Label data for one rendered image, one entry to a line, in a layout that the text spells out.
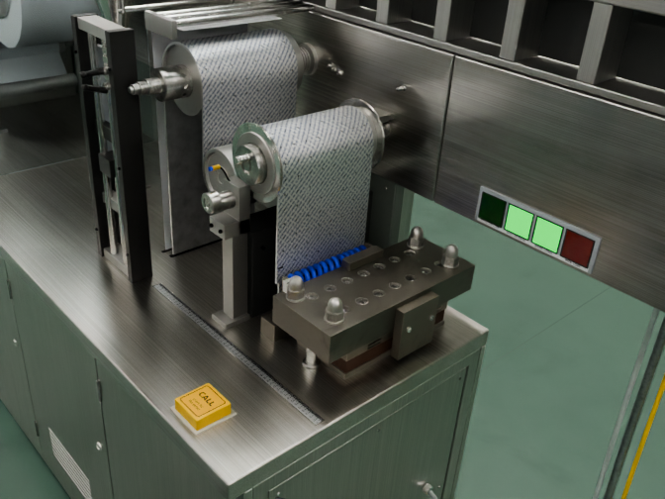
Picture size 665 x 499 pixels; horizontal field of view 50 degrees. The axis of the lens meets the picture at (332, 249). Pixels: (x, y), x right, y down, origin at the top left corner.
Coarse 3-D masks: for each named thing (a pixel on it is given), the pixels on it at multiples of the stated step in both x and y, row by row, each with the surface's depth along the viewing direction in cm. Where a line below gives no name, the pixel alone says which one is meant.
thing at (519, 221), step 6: (510, 210) 130; (516, 210) 129; (522, 210) 128; (510, 216) 131; (516, 216) 130; (522, 216) 129; (528, 216) 128; (510, 222) 131; (516, 222) 130; (522, 222) 129; (528, 222) 128; (510, 228) 132; (516, 228) 131; (522, 228) 129; (528, 228) 128; (522, 234) 130
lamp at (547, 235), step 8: (536, 224) 127; (544, 224) 126; (552, 224) 124; (536, 232) 127; (544, 232) 126; (552, 232) 125; (560, 232) 124; (536, 240) 128; (544, 240) 127; (552, 240) 125; (552, 248) 126
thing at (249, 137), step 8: (368, 120) 140; (240, 136) 130; (248, 136) 128; (256, 136) 126; (376, 136) 140; (240, 144) 130; (256, 144) 127; (264, 144) 125; (376, 144) 141; (264, 152) 126; (272, 160) 125; (272, 168) 125; (272, 176) 126; (256, 184) 131; (264, 184) 129; (272, 184) 127; (256, 192) 131; (264, 192) 129
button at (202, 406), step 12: (180, 396) 122; (192, 396) 123; (204, 396) 123; (216, 396) 123; (180, 408) 121; (192, 408) 120; (204, 408) 120; (216, 408) 120; (228, 408) 122; (192, 420) 119; (204, 420) 119; (216, 420) 121
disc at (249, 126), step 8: (240, 128) 129; (248, 128) 128; (256, 128) 126; (264, 136) 125; (272, 144) 124; (272, 152) 124; (280, 160) 124; (280, 168) 124; (280, 176) 125; (280, 184) 126; (272, 192) 128; (256, 200) 133; (264, 200) 131
